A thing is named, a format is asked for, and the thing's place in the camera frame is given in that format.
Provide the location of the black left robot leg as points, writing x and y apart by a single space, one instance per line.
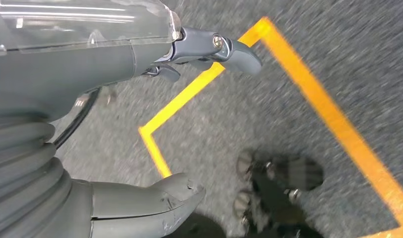
280 203

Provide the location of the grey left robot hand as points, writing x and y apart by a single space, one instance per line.
73 65

